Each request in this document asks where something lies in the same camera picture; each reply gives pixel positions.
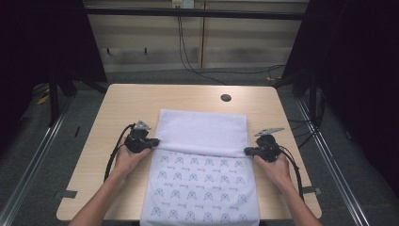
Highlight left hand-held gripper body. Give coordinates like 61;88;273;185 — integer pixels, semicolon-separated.
124;120;152;154

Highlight black hanging wall cable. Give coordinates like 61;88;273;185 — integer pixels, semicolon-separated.
177;15;287;87

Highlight left hand-held gripper black cable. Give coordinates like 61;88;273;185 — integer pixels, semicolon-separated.
103;122;136;183

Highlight black metal stand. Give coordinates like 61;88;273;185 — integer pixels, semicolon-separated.
47;73;78;128
271;70;319;126

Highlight black floor cables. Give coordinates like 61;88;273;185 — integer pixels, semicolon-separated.
288;90;327;150

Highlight person's right hand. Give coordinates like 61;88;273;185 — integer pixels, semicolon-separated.
253;153;293;189

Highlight dark curtain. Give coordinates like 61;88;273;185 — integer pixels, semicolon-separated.
280;0;399;197
0;0;108;154

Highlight person's left hand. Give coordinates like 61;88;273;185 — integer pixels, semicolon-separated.
113;136;152;180

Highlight grey tape strip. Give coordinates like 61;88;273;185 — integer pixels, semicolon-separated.
302;186;323;196
54;189;78;200

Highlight white printed cloth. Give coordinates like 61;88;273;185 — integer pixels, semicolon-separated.
139;108;262;226

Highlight yellow object on floor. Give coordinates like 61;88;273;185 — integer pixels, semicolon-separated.
36;93;51;106

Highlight white wall power outlet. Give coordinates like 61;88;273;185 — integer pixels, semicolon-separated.
171;0;196;9

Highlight black horizontal metal bar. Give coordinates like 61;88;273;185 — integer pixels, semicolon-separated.
84;7;306;22

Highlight metal floor rail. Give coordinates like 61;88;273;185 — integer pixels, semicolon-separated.
295;98;372;226
0;95;73;226

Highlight hand-held gripper black cable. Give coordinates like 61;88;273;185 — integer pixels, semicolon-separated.
103;122;136;183
279;144;305;202

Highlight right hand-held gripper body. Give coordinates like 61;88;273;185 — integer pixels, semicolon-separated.
252;126;286;164

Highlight right hand-held gripper black cable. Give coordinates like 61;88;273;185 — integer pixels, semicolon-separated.
279;144;305;202

